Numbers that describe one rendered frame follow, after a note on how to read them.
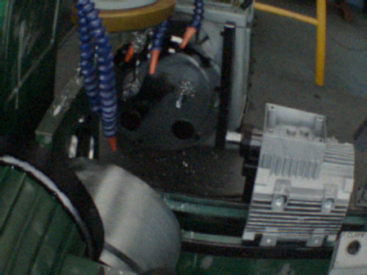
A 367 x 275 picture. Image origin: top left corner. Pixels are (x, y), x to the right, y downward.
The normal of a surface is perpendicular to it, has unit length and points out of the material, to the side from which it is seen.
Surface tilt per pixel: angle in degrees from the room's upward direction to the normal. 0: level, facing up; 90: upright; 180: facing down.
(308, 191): 0
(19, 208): 23
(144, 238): 47
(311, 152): 90
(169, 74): 90
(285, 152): 90
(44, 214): 40
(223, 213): 0
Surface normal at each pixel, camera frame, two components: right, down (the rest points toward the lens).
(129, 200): 0.52, -0.67
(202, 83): -0.18, 0.51
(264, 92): 0.07, -0.85
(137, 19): 0.42, 0.50
